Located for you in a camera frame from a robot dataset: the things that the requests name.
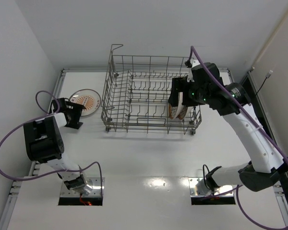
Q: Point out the grey wire dish rack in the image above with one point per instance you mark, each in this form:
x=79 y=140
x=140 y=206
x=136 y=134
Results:
x=136 y=92

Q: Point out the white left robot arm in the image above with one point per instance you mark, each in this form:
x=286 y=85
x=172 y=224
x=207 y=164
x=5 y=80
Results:
x=44 y=143

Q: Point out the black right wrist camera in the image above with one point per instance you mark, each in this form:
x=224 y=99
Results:
x=239 y=93

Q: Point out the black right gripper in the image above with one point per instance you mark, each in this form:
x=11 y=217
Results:
x=176 y=88

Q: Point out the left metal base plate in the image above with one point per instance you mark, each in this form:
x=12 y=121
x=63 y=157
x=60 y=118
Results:
x=94 y=189

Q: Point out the orange sunburst glass plate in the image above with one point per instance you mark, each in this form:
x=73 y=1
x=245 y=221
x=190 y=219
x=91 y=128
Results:
x=89 y=98

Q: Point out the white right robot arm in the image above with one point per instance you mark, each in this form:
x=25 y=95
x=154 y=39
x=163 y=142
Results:
x=266 y=164

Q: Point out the floral plate orange rim front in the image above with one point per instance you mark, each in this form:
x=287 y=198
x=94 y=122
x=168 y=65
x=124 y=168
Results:
x=176 y=111

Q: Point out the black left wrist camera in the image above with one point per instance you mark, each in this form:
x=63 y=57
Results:
x=58 y=105

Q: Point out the metal base plate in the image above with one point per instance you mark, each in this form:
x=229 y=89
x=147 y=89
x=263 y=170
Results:
x=94 y=189
x=198 y=189

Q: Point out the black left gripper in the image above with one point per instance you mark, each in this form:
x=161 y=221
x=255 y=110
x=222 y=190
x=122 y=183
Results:
x=72 y=112

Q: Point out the floral plate orange rim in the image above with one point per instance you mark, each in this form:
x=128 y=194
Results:
x=176 y=111
x=184 y=112

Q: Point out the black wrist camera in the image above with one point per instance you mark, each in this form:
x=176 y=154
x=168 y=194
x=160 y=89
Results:
x=58 y=105
x=239 y=93

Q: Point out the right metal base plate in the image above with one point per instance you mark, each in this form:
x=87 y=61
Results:
x=198 y=189

